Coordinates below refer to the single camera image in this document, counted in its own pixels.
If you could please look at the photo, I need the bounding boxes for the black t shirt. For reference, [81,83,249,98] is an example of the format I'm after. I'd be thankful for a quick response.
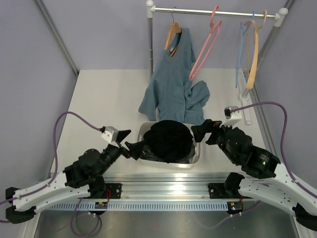
[143,120,194,160]

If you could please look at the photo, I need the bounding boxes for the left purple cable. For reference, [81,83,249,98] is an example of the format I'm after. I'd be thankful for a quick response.
[0,111,103,236]

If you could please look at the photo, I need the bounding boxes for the wooden hanger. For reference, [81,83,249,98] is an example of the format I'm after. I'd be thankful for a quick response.
[164,7,182,58]

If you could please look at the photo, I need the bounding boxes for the aluminium mounting rail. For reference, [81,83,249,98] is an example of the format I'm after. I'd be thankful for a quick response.
[104,173,241,201]

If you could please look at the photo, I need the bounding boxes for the metal clothes rack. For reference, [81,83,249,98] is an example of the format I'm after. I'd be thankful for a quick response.
[145,0,289,124]

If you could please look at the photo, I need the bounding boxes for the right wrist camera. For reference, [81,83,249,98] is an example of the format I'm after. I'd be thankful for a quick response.
[220,106,242,127]

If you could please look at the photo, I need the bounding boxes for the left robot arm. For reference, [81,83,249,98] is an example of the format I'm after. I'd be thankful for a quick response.
[5,126,145,224]

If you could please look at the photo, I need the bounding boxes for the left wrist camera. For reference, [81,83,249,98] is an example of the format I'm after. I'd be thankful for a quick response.
[100,126,119,147]

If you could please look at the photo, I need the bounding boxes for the teal blue t shirt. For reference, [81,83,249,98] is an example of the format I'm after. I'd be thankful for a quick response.
[138,28,210,125]

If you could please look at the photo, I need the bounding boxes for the light blue cable duct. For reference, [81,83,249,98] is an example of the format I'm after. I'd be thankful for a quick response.
[48,200,228,211]

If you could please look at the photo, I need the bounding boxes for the pink plastic hanger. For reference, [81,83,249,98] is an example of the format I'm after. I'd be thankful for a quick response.
[189,5,222,81]

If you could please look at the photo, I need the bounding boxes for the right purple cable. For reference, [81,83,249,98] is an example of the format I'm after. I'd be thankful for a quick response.
[198,101,317,229]

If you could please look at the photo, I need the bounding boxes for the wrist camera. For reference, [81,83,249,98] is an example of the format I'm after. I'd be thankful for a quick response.
[220,106,242,127]
[100,126,119,147]

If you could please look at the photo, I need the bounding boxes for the purple cable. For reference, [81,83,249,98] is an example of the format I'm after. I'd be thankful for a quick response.
[198,101,317,229]
[0,111,103,236]

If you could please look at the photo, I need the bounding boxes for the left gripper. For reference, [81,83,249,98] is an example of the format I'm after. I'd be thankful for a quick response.
[97,130,147,176]

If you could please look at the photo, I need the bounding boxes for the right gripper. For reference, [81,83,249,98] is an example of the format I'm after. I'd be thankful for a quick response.
[191,119,238,164]

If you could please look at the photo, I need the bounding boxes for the beige plastic hanger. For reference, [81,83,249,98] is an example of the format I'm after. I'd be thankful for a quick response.
[243,9,267,90]

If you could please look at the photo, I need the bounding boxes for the light blue wire hanger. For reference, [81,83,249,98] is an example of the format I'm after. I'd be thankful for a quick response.
[235,12,259,88]

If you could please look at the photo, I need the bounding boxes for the grey clothes in basket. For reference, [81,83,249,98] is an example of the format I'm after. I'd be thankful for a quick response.
[140,146,196,164]

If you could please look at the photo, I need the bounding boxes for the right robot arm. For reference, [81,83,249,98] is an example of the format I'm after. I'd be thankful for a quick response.
[191,119,317,231]

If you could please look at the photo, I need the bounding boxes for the white laundry basket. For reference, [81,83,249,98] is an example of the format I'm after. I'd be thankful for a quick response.
[137,121,201,170]

